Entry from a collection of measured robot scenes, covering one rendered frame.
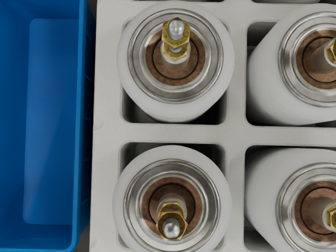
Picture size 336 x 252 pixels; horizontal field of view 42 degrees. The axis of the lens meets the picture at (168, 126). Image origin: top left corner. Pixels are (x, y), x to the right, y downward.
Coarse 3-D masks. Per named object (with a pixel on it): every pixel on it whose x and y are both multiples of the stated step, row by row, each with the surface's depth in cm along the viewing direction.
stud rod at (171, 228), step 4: (172, 208) 30; (168, 220) 26; (172, 220) 25; (176, 220) 26; (164, 224) 25; (168, 224) 25; (172, 224) 25; (176, 224) 25; (164, 228) 25; (168, 228) 25; (172, 228) 25; (176, 228) 25; (164, 232) 25; (168, 232) 25; (172, 232) 25; (176, 232) 25; (168, 236) 25; (172, 236) 25
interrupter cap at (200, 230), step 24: (144, 168) 34; (168, 168) 34; (192, 168) 34; (144, 192) 34; (168, 192) 34; (192, 192) 34; (216, 192) 34; (144, 216) 34; (192, 216) 34; (216, 216) 34; (144, 240) 34; (168, 240) 34; (192, 240) 34
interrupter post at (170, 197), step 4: (164, 196) 33; (168, 196) 32; (172, 196) 32; (176, 196) 32; (180, 196) 34; (160, 200) 32; (164, 200) 31; (168, 200) 31; (172, 200) 31; (176, 200) 31; (180, 200) 31; (160, 204) 31; (180, 204) 31; (184, 204) 31; (184, 208) 31; (156, 212) 31
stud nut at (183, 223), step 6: (162, 210) 27; (168, 210) 27; (174, 210) 27; (162, 216) 26; (168, 216) 26; (174, 216) 26; (180, 216) 26; (156, 222) 27; (162, 222) 26; (180, 222) 26; (186, 222) 27; (156, 228) 26; (162, 228) 26; (180, 228) 26; (162, 234) 26; (180, 234) 26
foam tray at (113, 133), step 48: (240, 0) 42; (96, 48) 42; (240, 48) 42; (96, 96) 42; (240, 96) 42; (96, 144) 42; (144, 144) 52; (192, 144) 52; (240, 144) 41; (288, 144) 41; (96, 192) 41; (240, 192) 41; (96, 240) 41; (240, 240) 41
